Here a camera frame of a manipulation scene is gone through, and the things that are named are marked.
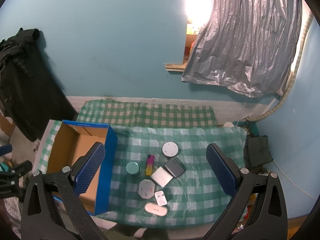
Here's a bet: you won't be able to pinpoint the green metal tin can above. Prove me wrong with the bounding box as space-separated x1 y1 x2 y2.
125 161 140 176

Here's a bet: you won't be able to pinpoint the dark grey power adapter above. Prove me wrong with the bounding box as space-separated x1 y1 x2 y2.
164 158 185 178

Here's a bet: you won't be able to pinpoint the grey octagonal device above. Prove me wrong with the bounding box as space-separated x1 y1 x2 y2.
138 179 155 199

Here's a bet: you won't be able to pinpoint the pink yellow lighter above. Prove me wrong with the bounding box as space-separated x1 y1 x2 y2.
145 154 155 176

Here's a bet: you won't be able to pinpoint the white square power adapter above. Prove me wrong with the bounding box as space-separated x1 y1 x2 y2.
151 167 173 187

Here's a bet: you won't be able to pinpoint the round white black device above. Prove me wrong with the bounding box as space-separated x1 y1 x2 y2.
162 141 179 158

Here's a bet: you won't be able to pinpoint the small white pink card case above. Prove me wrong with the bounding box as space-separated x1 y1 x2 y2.
155 191 168 206

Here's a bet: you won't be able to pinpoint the white oval case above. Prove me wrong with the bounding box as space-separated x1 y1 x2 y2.
144 203 168 217

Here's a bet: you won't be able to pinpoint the blue brown cardboard box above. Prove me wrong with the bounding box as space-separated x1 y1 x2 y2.
45 120 118 215

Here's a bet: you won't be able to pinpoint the green checkered tablecloth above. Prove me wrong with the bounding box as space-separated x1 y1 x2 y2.
35 99 249 229

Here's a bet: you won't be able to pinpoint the black pouch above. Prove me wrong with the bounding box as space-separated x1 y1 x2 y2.
246 135 273 167

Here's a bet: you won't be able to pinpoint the black hanging clothes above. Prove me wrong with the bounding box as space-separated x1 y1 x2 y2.
1 28 76 142

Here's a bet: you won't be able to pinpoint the grey plastic curtain sheet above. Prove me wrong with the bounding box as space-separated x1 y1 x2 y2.
181 0 302 98

